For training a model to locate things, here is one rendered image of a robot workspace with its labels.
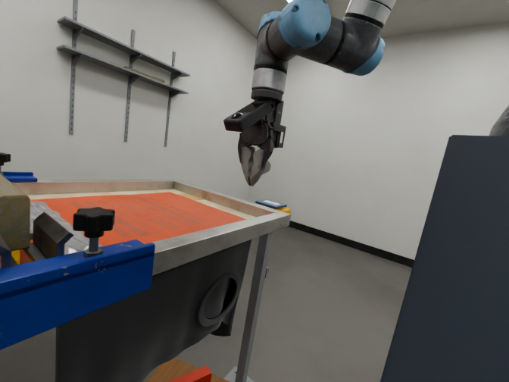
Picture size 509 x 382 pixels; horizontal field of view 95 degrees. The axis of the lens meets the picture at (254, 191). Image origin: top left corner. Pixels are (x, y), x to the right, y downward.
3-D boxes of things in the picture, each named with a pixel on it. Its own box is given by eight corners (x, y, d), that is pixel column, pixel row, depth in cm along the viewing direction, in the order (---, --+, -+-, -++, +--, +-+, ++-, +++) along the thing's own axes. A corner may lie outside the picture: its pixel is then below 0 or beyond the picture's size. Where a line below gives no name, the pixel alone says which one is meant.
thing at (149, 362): (217, 317, 80) (231, 217, 74) (236, 331, 75) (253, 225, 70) (39, 443, 42) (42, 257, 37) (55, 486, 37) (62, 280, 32)
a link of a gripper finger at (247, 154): (261, 184, 60) (266, 148, 58) (248, 186, 55) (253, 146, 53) (251, 182, 62) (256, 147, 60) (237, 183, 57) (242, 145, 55)
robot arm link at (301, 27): (354, 4, 39) (316, 31, 49) (297, -24, 35) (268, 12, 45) (344, 54, 41) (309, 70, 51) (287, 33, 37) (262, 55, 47)
